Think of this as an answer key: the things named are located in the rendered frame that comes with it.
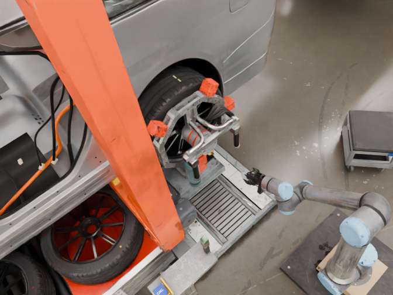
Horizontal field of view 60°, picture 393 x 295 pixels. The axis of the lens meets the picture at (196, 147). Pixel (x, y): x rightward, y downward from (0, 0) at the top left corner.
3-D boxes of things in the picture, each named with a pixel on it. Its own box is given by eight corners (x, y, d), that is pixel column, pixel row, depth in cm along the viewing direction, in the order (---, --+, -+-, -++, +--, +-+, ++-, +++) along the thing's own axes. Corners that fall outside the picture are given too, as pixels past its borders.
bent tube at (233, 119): (214, 104, 213) (213, 92, 204) (236, 120, 203) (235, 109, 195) (193, 120, 207) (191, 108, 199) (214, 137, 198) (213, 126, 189)
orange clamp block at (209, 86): (206, 91, 210) (211, 78, 206) (214, 97, 207) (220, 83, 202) (198, 91, 205) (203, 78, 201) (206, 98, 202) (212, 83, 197)
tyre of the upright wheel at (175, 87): (214, 68, 243) (142, 59, 194) (237, 83, 231) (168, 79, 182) (181, 143, 272) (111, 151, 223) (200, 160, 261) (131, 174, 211)
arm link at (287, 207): (302, 208, 196) (297, 192, 190) (286, 219, 193) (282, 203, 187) (290, 200, 204) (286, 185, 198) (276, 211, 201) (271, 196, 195)
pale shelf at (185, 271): (200, 241, 220) (200, 239, 218) (218, 260, 212) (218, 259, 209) (148, 288, 207) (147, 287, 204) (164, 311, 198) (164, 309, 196)
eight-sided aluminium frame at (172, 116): (220, 130, 251) (217, 76, 207) (227, 136, 248) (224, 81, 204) (163, 175, 234) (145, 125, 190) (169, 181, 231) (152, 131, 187)
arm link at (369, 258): (375, 263, 197) (385, 253, 183) (355, 281, 192) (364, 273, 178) (354, 243, 205) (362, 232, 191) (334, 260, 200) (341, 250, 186)
